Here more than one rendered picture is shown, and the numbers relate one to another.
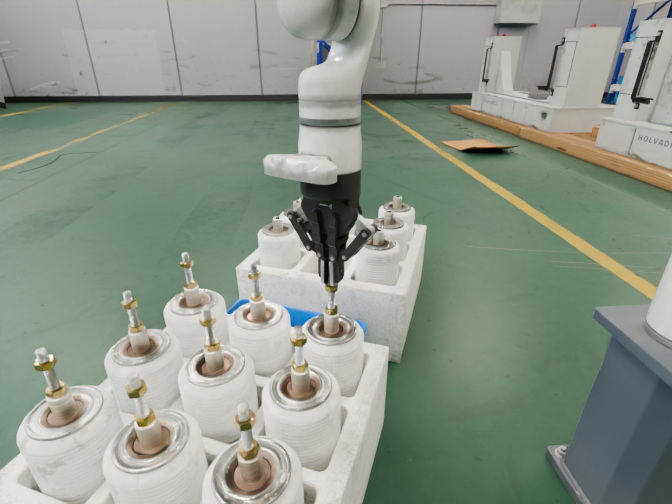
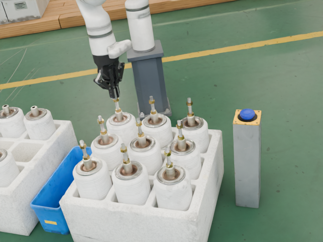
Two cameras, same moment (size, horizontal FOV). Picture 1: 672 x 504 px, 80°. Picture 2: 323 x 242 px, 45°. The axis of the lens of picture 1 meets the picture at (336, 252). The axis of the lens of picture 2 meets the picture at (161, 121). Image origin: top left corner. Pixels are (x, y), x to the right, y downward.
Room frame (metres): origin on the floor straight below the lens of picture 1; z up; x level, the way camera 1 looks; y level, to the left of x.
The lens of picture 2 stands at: (0.28, 1.07, 0.91)
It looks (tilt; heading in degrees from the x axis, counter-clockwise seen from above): 33 degrees down; 273
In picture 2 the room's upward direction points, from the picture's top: 9 degrees counter-clockwise
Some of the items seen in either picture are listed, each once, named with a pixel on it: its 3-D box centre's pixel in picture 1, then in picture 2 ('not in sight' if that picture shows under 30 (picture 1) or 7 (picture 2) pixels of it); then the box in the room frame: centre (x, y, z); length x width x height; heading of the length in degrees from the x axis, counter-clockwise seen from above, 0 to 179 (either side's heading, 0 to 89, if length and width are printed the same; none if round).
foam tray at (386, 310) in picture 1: (341, 274); (4, 168); (0.93, -0.01, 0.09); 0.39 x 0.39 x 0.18; 72
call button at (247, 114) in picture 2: not in sight; (247, 114); (0.10, 0.17, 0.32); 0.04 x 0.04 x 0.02
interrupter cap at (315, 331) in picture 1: (331, 329); (120, 119); (0.48, 0.01, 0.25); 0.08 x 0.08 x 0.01
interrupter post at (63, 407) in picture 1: (62, 403); (170, 171); (0.32, 0.31, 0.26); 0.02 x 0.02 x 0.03
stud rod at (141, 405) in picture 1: (141, 404); (180, 132); (0.29, 0.19, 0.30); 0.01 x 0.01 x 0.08
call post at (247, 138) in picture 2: not in sight; (247, 161); (0.10, 0.17, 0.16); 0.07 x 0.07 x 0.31; 72
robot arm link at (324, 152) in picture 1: (321, 143); (107, 40); (0.46, 0.02, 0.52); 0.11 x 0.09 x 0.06; 147
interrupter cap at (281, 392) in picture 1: (301, 386); (155, 121); (0.36, 0.04, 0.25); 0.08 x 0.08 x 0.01
